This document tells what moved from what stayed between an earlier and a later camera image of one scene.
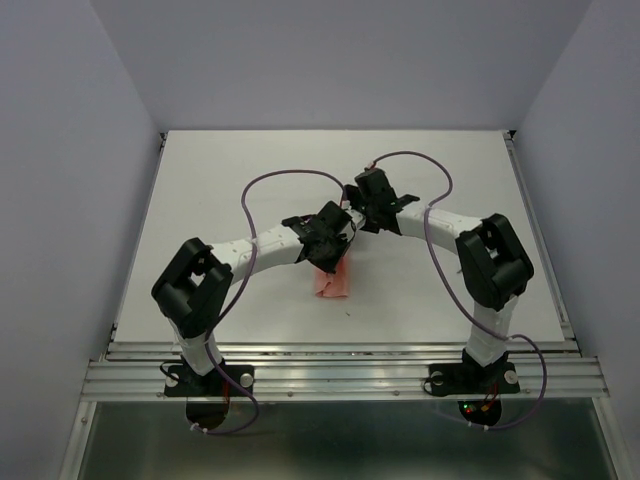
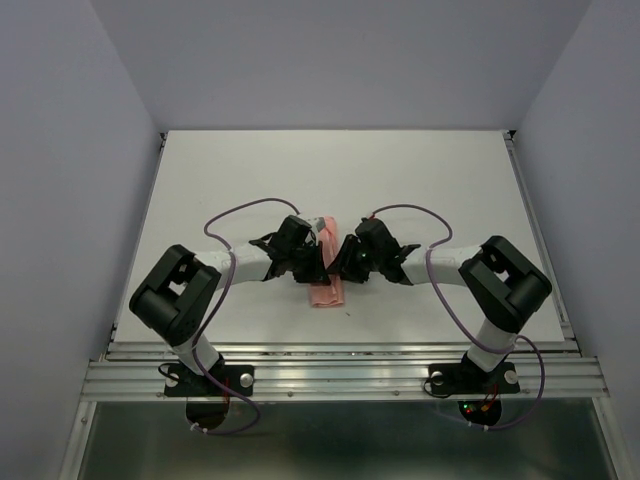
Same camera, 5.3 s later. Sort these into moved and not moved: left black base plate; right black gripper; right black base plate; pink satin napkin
Moved: right black gripper; pink satin napkin
Not moved: right black base plate; left black base plate
